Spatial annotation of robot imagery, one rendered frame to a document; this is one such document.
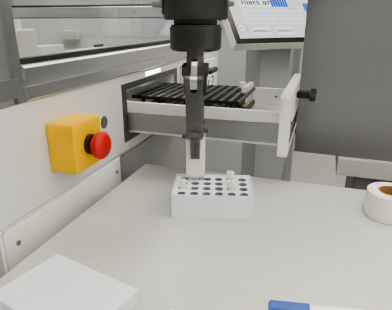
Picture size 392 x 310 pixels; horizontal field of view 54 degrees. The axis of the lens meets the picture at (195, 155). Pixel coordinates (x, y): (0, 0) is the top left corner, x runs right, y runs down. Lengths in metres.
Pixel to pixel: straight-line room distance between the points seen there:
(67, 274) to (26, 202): 0.13
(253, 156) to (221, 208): 1.24
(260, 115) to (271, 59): 1.06
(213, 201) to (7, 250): 0.28
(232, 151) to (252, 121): 1.86
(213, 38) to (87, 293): 0.36
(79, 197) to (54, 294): 0.24
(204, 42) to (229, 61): 1.88
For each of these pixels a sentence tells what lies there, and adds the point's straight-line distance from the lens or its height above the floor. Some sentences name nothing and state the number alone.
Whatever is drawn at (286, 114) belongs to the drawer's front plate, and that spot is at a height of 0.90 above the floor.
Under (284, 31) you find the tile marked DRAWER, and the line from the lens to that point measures 1.66.
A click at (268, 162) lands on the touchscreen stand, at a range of 1.85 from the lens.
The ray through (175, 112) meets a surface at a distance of 0.72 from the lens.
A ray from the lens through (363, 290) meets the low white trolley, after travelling 0.49.
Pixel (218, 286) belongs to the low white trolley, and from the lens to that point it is 0.46.
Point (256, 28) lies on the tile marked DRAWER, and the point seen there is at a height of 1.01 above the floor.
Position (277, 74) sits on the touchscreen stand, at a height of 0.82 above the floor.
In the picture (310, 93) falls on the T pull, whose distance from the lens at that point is 0.77.
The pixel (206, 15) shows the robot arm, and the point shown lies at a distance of 0.54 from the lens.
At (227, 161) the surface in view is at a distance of 2.57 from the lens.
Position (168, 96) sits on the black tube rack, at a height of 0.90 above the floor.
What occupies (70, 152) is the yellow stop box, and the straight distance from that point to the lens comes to 0.55.
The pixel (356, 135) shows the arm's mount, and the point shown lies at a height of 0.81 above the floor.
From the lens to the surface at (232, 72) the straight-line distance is 2.43.
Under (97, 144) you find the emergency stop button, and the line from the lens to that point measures 0.54.
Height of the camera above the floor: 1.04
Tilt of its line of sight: 19 degrees down
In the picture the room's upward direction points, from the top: straight up
